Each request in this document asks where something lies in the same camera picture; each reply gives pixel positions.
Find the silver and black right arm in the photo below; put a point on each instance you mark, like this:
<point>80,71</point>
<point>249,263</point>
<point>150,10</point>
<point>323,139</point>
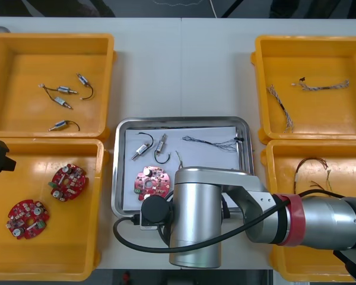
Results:
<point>195,213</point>

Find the white sheet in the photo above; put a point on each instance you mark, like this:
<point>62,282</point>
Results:
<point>207,160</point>

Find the yellow-orange plastic bin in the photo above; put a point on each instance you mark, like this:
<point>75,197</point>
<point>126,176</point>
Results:
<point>284,166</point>
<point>308,59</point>
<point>17,53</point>
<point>62,252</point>

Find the round red circuit board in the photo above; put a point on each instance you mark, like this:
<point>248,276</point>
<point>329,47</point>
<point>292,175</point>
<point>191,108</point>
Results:
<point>28,219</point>
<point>145,181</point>
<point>69,182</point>

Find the steel tray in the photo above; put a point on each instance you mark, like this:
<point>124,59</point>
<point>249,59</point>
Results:
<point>247,148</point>

